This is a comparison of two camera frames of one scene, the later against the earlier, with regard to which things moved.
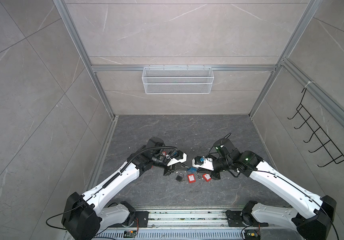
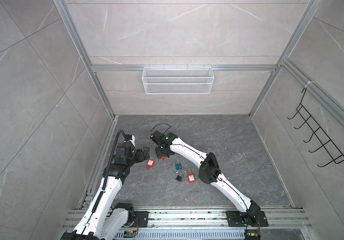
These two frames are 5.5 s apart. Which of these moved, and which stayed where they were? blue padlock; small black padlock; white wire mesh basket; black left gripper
Moved: black left gripper; blue padlock
Stayed: small black padlock; white wire mesh basket
